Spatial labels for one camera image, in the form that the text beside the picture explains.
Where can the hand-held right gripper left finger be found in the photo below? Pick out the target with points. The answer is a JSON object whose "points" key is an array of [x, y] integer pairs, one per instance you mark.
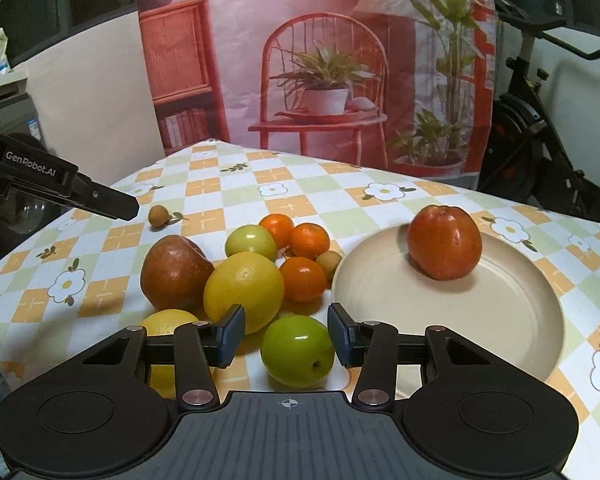
{"points": [[232, 335]]}

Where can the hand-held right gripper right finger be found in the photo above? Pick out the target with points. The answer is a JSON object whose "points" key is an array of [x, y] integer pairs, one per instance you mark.
{"points": [[337, 332]]}

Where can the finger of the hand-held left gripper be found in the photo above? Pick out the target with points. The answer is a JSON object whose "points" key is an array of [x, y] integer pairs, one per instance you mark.
{"points": [[110, 200]]}

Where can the green apple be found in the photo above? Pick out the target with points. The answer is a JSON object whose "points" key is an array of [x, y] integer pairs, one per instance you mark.
{"points": [[250, 242], [297, 350]]}

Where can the large yellow orange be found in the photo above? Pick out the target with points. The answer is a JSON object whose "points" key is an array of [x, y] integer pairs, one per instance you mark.
{"points": [[244, 292]]}

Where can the small brown longan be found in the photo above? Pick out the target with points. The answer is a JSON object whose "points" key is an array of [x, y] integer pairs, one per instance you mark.
{"points": [[328, 261], [157, 216]]}

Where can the orange tangerine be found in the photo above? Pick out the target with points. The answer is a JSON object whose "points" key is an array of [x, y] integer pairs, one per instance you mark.
{"points": [[309, 239], [277, 227], [302, 277]]}

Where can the yellow lemon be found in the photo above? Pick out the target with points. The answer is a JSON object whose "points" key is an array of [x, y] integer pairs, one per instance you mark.
{"points": [[167, 322]]}

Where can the dark red apple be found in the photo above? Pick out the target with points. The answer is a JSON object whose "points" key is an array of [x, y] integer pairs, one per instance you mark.
{"points": [[175, 272]]}

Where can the bright red apple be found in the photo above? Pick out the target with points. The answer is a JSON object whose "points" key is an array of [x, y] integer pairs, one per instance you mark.
{"points": [[445, 242]]}

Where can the beige plate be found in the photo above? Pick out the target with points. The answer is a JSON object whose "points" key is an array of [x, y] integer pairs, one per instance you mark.
{"points": [[480, 320]]}

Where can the checked flower tablecloth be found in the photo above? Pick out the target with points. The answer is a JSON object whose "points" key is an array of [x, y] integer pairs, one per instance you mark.
{"points": [[330, 190]]}

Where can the black exercise bike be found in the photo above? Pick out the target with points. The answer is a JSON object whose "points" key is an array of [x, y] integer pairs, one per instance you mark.
{"points": [[525, 125]]}

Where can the printed wall backdrop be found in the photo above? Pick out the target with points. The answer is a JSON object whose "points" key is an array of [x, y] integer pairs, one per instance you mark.
{"points": [[305, 10]]}

